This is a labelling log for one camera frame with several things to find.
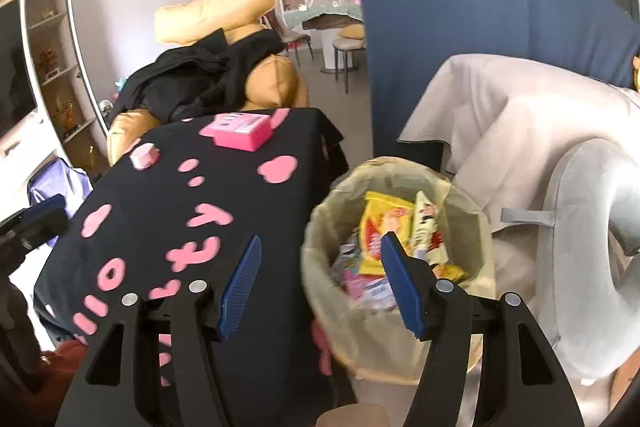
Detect beige blanket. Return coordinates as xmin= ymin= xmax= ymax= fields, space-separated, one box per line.
xmin=397 ymin=53 xmax=640 ymax=427

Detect dining table with green cloth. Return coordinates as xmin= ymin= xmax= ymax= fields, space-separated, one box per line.
xmin=282 ymin=2 xmax=366 ymax=72

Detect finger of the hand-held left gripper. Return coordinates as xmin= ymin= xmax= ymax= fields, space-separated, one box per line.
xmin=20 ymin=208 xmax=69 ymax=249
xmin=0 ymin=195 xmax=67 ymax=233

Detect black tablecloth with pink print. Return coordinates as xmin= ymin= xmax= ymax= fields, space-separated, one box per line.
xmin=32 ymin=107 xmax=351 ymax=427

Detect stool with beige cushion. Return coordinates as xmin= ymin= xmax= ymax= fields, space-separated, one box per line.
xmin=332 ymin=26 xmax=367 ymax=95

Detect black jacket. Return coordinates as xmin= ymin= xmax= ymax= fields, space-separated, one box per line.
xmin=112 ymin=28 xmax=286 ymax=128

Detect waste bin with yellow bag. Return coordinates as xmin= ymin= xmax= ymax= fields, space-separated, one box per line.
xmin=300 ymin=156 xmax=496 ymax=385

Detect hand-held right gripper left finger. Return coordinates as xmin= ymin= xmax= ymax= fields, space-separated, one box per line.
xmin=55 ymin=234 xmax=263 ymax=427

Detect grey neck pillow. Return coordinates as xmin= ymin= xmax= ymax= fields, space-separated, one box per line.
xmin=501 ymin=138 xmax=640 ymax=383

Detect tan leather armchair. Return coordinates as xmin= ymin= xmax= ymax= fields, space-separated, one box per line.
xmin=106 ymin=0 xmax=311 ymax=168

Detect small colourful toys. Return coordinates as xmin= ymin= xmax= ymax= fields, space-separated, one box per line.
xmin=100 ymin=77 xmax=131 ymax=112

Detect white display shelf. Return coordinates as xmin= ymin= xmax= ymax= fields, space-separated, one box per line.
xmin=20 ymin=0 xmax=108 ymax=178

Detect black television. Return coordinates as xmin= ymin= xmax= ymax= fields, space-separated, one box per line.
xmin=0 ymin=0 xmax=38 ymax=140

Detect blue fabric partition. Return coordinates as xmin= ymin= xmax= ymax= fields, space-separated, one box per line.
xmin=348 ymin=0 xmax=640 ymax=168

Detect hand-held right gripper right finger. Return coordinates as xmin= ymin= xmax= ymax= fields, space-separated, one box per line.
xmin=380 ymin=231 xmax=586 ymax=427

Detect mesh food cover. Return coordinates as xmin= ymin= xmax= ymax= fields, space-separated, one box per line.
xmin=305 ymin=0 xmax=351 ymax=12

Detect dining chair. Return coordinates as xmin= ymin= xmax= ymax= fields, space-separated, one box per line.
xmin=272 ymin=27 xmax=315 ymax=65

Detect yellow snack packet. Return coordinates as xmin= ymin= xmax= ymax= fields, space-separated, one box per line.
xmin=359 ymin=191 xmax=416 ymax=275

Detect small pink hexagonal box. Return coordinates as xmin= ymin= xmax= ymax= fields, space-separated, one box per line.
xmin=131 ymin=146 xmax=160 ymax=170

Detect purple bag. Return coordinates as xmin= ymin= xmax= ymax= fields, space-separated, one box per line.
xmin=27 ymin=157 xmax=93 ymax=218

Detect small yellow packet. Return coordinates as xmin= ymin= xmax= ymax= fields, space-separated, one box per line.
xmin=432 ymin=263 xmax=468 ymax=285

